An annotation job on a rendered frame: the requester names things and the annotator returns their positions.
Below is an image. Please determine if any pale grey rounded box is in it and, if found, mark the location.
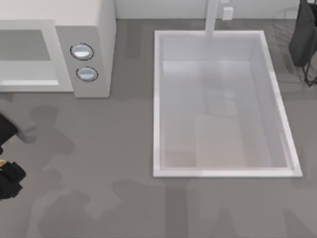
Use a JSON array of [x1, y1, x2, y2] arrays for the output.
[[16, 125, 38, 145]]

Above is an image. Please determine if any pale microwave door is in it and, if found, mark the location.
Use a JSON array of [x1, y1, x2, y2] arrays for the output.
[[0, 20, 75, 93]]

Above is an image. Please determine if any small silver microwave knob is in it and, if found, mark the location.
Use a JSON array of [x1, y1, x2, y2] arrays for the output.
[[75, 66, 99, 82]]

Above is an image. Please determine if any large silver microwave knob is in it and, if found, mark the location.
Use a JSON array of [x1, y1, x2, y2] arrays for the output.
[[70, 42, 95, 61]]

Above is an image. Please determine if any pale microwave oven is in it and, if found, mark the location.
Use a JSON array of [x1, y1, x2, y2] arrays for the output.
[[0, 0, 117, 99]]

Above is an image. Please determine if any white sink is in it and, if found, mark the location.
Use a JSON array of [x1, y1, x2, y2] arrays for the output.
[[152, 30, 304, 179]]

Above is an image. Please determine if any tall white tap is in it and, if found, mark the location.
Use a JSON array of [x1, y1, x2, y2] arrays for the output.
[[204, 0, 221, 39]]

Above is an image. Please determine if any white wall socket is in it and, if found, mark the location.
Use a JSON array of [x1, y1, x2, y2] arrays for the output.
[[222, 6, 234, 21]]

